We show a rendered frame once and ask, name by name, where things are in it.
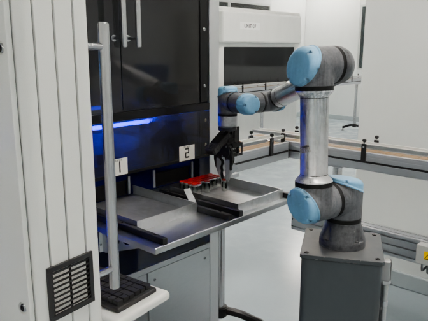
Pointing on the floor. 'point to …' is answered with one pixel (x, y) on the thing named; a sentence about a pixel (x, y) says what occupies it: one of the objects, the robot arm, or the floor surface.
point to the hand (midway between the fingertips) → (223, 178)
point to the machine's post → (207, 165)
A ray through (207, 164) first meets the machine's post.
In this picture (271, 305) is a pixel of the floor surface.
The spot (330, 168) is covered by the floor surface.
